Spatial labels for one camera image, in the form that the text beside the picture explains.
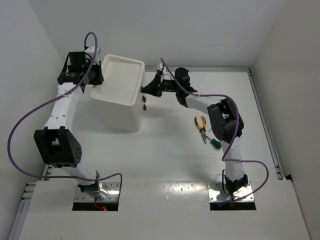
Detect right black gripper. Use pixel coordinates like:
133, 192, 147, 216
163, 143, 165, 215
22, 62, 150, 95
142, 74, 180, 99

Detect white drawer cabinet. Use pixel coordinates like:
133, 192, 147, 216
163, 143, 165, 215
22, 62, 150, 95
74, 54, 147, 133

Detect yellow handled pliers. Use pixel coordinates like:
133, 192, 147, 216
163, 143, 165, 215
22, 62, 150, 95
194, 115, 207, 145

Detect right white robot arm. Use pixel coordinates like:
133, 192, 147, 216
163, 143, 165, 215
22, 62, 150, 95
141, 67, 248, 196

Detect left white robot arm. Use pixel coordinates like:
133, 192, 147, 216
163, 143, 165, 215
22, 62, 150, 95
33, 46, 108, 201

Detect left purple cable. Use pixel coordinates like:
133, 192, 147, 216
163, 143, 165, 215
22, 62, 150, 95
7, 31, 123, 201

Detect purple cable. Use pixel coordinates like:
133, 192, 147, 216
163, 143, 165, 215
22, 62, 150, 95
160, 57, 270, 205
7, 31, 123, 201

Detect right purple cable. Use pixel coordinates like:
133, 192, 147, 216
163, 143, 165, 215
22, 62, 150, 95
160, 57, 270, 205

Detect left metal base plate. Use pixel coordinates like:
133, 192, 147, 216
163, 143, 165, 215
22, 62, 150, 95
74, 182, 121, 203

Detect metal base plate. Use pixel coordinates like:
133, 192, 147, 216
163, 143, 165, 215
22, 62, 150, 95
207, 181, 255, 203
74, 182, 121, 203

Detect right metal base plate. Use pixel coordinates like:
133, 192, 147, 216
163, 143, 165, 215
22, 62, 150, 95
207, 181, 255, 203

